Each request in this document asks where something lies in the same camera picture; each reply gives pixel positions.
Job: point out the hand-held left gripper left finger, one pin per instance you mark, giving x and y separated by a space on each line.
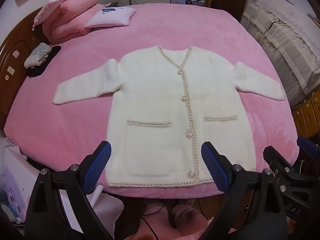
99 166

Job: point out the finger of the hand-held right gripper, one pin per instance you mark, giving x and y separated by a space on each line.
280 161
308 145

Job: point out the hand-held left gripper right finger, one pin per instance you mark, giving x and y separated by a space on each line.
214 166

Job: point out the white fluffy cardigan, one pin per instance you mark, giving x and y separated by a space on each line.
150 92

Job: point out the wooden drawer cabinet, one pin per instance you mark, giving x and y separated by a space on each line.
307 115

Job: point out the white paper sheet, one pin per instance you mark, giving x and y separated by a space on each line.
110 210

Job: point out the pink bed blanket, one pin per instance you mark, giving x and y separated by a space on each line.
75 117

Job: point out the person's legs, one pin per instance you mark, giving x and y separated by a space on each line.
185 217

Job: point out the white printed bag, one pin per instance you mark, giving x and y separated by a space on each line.
15 180

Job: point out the black cloth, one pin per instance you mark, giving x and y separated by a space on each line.
37 72

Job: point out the sofa with beige lace cover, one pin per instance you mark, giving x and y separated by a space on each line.
282 35

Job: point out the folded grey patterned cloth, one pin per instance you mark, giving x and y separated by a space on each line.
37 53

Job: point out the wooden headboard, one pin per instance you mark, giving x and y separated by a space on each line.
12 62

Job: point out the pink pillow with blue print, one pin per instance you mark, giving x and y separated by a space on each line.
110 17

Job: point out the folded pink quilt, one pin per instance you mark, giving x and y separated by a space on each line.
72 12

